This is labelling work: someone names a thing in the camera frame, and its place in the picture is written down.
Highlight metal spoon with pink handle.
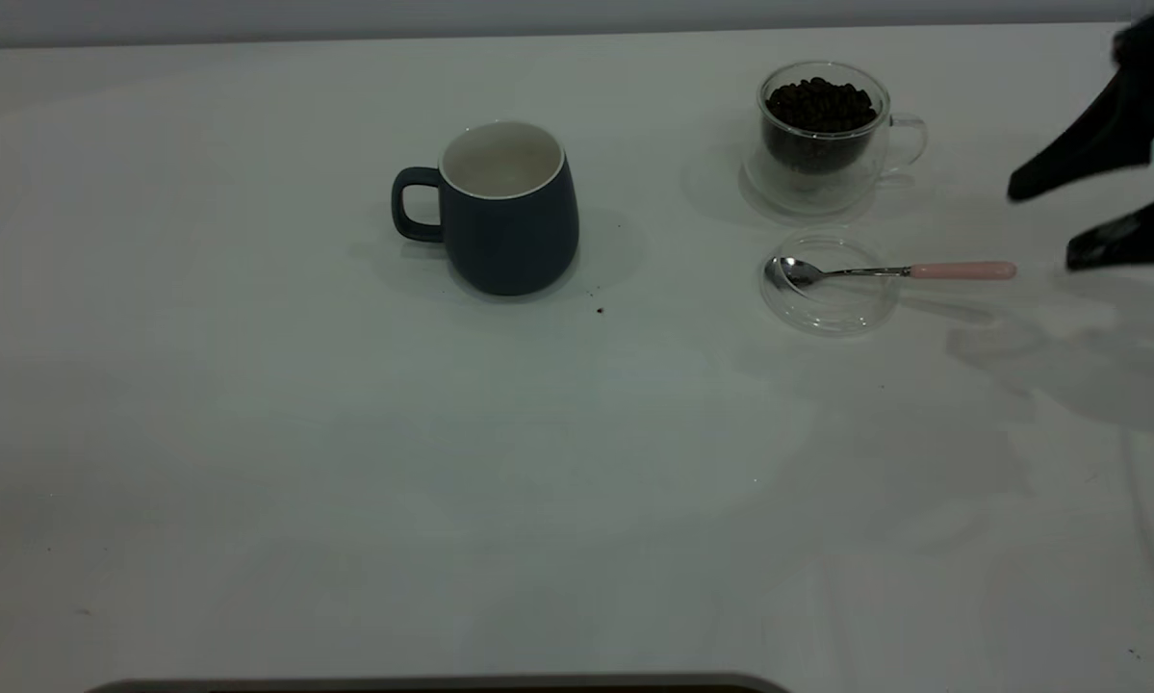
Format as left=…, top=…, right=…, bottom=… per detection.
left=765, top=256, right=1017, bottom=295

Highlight dark grey ceramic mug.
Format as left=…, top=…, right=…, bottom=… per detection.
left=391, top=120, right=580, bottom=297

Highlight dark coffee beans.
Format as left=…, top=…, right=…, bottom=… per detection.
left=764, top=77, right=877, bottom=176

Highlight clear glass saucer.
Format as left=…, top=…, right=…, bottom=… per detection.
left=759, top=229, right=901, bottom=337

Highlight clear double-wall glass cup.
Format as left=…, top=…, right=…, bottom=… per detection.
left=742, top=62, right=928, bottom=218

